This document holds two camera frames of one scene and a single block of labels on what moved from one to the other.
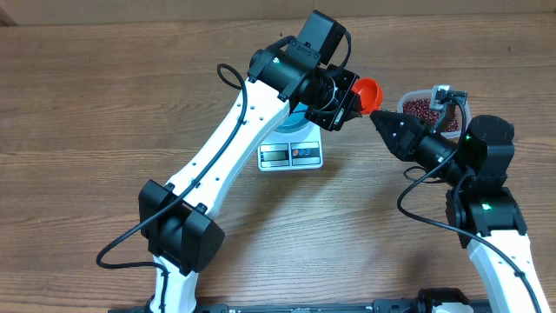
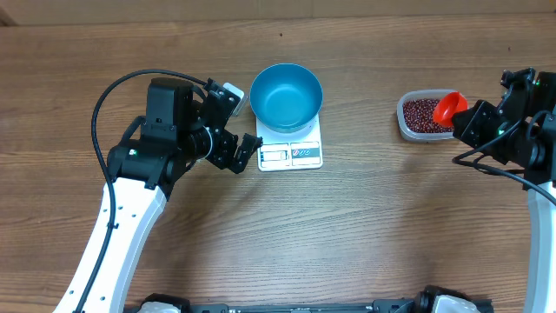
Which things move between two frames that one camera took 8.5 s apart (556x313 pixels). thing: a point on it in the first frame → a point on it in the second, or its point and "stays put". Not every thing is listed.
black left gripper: (335, 120) → (238, 163)
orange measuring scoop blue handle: (371, 93) → (446, 106)
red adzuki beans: (422, 109) stays put
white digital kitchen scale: (291, 151) stays put
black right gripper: (403, 143) → (470, 128)
